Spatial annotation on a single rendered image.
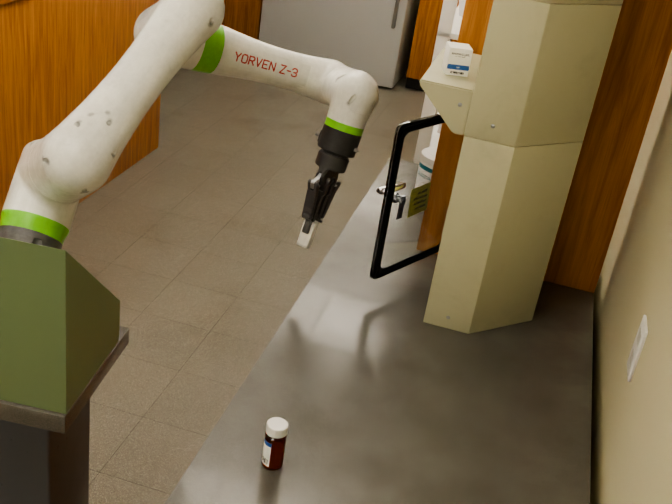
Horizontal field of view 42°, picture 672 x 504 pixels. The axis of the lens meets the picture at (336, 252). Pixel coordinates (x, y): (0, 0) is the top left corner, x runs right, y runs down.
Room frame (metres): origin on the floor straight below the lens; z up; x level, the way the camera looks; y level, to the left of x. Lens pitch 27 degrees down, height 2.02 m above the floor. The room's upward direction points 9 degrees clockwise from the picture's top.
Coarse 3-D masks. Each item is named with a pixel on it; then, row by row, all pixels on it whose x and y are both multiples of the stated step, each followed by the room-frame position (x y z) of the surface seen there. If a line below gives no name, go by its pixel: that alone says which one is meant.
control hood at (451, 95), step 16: (432, 64) 1.95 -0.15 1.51; (432, 80) 1.82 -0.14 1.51; (448, 80) 1.84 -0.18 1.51; (464, 80) 1.86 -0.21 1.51; (432, 96) 1.81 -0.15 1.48; (448, 96) 1.80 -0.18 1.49; (464, 96) 1.80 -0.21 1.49; (448, 112) 1.80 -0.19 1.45; (464, 112) 1.80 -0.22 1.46; (464, 128) 1.80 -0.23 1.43
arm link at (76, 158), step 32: (160, 0) 1.73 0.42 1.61; (192, 0) 1.71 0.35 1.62; (160, 32) 1.65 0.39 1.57; (192, 32) 1.68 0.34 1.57; (128, 64) 1.58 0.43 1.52; (160, 64) 1.61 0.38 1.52; (96, 96) 1.51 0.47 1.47; (128, 96) 1.53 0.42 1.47; (64, 128) 1.44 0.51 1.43; (96, 128) 1.45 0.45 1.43; (128, 128) 1.51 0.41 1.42; (32, 160) 1.45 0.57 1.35; (64, 160) 1.40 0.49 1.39; (96, 160) 1.42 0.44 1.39; (64, 192) 1.41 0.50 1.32
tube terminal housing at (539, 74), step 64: (512, 0) 1.79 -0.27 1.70; (512, 64) 1.78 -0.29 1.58; (576, 64) 1.84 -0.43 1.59; (512, 128) 1.77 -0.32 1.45; (576, 128) 1.86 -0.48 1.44; (512, 192) 1.79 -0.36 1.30; (448, 256) 1.79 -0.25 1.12; (512, 256) 1.81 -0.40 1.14; (448, 320) 1.78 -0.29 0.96; (512, 320) 1.85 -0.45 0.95
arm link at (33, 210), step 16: (32, 144) 1.53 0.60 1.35; (16, 176) 1.51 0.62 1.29; (16, 192) 1.48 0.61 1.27; (32, 192) 1.47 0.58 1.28; (16, 208) 1.45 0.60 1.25; (32, 208) 1.46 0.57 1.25; (48, 208) 1.47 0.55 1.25; (64, 208) 1.49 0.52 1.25; (0, 224) 1.46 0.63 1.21; (16, 224) 1.44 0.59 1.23; (32, 224) 1.44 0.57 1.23; (48, 224) 1.45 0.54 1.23; (64, 224) 1.48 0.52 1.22
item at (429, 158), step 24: (408, 144) 1.90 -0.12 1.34; (432, 144) 1.97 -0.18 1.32; (456, 144) 2.06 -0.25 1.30; (408, 168) 1.91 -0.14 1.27; (432, 168) 1.99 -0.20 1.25; (456, 168) 2.07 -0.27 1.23; (384, 192) 1.86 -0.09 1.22; (408, 192) 1.93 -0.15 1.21; (432, 192) 2.01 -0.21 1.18; (408, 216) 1.94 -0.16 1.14; (432, 216) 2.02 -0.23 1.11; (408, 240) 1.96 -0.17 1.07; (432, 240) 2.04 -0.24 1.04; (384, 264) 1.89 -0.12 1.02
